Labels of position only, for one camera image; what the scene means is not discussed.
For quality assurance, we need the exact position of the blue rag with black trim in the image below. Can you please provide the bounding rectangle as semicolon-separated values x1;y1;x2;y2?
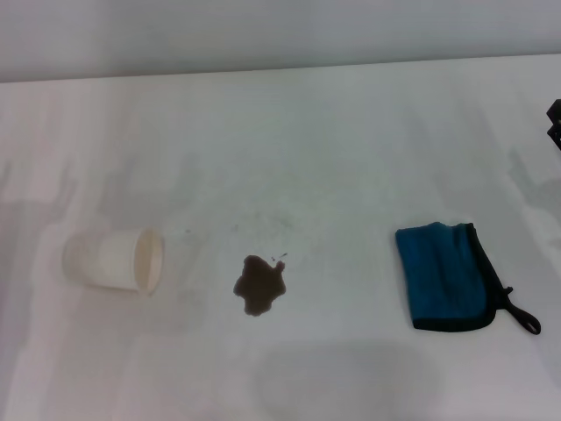
394;221;543;337

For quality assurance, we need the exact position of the white paper cup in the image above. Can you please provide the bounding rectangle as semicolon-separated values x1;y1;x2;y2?
60;226;167;297

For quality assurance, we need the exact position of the dark brown liquid stain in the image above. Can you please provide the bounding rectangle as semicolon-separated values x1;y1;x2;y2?
231;250;290;318

